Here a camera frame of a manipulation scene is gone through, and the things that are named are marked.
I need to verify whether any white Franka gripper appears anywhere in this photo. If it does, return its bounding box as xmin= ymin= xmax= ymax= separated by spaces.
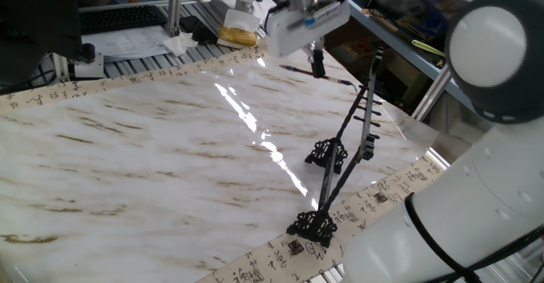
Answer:
xmin=265 ymin=0 xmax=352 ymax=79

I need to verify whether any white crumpled tissue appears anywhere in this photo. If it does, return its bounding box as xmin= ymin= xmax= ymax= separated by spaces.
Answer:
xmin=162 ymin=31 xmax=200 ymax=58

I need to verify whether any brown calligraphy brush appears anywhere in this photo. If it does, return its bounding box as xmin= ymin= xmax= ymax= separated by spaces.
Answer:
xmin=279 ymin=64 xmax=361 ymax=95

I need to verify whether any white mount black knob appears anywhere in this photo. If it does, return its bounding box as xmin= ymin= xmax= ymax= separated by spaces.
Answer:
xmin=66 ymin=42 xmax=106 ymax=81

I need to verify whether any dark box coloured print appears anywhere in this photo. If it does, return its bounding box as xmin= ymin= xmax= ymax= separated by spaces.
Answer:
xmin=329 ymin=30 xmax=377 ymax=63

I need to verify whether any grey shelf rail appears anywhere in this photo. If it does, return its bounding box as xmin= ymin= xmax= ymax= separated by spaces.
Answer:
xmin=346 ymin=0 xmax=473 ymax=110

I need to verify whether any white paper stack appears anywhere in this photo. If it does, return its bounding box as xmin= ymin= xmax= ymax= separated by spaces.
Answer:
xmin=82 ymin=24 xmax=179 ymax=63

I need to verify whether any aluminium upright post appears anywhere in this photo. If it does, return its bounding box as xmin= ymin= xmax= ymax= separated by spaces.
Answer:
xmin=164 ymin=0 xmax=184 ymax=37

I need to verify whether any yellow green tool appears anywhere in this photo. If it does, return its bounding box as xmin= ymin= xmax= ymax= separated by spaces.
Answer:
xmin=411 ymin=38 xmax=446 ymax=58

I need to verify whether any black computer keyboard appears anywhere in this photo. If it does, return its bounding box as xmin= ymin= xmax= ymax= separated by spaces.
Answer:
xmin=78 ymin=4 xmax=169 ymax=37

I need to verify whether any glossy marble pattern mat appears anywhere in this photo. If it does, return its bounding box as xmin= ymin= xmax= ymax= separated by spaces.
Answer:
xmin=0 ymin=44 xmax=441 ymax=283

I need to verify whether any silver camera box blue end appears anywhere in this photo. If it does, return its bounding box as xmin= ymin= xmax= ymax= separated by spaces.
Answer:
xmin=297 ymin=1 xmax=343 ymax=30

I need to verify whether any black cable tie strap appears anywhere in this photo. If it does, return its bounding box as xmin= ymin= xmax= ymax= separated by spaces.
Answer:
xmin=403 ymin=192 xmax=484 ymax=282

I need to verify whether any aluminium frame leg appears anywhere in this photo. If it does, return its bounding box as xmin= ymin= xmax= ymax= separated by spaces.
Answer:
xmin=410 ymin=68 xmax=452 ymax=122

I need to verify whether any black carved pen rack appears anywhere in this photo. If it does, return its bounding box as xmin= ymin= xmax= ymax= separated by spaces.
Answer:
xmin=286 ymin=47 xmax=384 ymax=249

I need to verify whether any yellow packet white label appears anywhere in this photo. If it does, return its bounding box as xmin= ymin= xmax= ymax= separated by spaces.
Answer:
xmin=218 ymin=8 xmax=262 ymax=48

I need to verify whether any beige calligraphy paper sheet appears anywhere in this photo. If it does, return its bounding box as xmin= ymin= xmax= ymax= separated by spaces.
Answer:
xmin=0 ymin=42 xmax=447 ymax=283

